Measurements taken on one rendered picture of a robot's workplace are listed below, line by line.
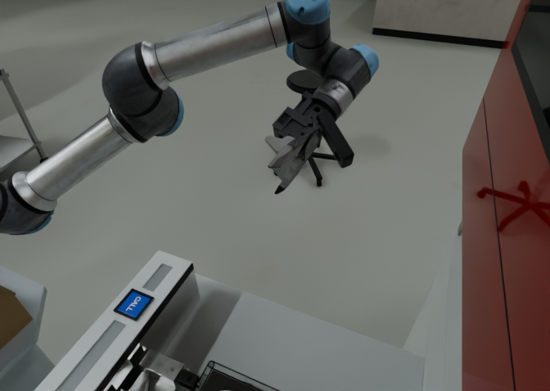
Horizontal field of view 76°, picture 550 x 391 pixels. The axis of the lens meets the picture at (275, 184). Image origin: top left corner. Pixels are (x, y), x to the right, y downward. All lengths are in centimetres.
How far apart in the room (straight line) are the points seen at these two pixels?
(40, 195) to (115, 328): 37
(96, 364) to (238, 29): 65
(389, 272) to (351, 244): 28
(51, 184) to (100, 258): 139
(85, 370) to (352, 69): 75
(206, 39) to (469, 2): 551
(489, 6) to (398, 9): 117
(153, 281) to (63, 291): 143
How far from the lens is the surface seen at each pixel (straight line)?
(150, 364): 79
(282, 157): 62
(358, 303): 195
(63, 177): 94
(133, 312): 79
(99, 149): 90
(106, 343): 78
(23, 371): 118
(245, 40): 70
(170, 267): 84
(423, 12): 609
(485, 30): 615
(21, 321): 105
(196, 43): 71
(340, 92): 74
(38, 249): 253
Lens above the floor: 159
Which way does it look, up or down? 38 degrees down
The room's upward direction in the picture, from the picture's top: straight up
